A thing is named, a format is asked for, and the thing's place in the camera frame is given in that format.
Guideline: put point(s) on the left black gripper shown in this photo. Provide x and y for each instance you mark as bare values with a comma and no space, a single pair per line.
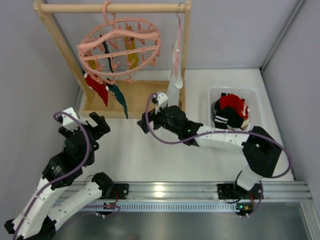
83,128

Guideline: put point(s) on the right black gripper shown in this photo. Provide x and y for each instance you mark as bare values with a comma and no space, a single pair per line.
153,118

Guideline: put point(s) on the red sock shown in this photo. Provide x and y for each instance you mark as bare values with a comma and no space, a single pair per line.
99,88
234,102

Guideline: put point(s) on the pink round clip hanger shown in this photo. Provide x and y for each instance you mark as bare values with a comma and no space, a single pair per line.
121,46

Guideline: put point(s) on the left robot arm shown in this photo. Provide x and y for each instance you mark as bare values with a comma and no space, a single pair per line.
42,217

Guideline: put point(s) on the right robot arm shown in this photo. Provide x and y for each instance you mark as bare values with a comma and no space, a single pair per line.
259,149

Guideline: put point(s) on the white cloth on hanger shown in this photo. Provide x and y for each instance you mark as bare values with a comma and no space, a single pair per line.
175,85

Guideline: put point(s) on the pink metal-hook hanger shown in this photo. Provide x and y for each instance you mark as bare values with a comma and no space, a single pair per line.
177,46

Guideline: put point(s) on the wooden clothes rack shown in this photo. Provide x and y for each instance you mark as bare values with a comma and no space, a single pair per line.
136,93

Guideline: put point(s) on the black white striped sock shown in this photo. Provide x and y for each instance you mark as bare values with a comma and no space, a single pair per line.
225,119

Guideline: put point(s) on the brown patterned sock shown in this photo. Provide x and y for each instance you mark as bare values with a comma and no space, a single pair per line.
246,125

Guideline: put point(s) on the white plastic basket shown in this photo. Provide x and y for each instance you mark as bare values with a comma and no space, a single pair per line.
250,96

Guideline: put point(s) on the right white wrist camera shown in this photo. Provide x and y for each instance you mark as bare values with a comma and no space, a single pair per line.
160,99

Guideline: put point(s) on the white slotted cable duct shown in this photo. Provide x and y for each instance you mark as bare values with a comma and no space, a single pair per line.
178,206

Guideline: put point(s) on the aluminium mounting rail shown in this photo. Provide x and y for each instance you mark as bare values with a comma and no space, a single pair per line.
274,191

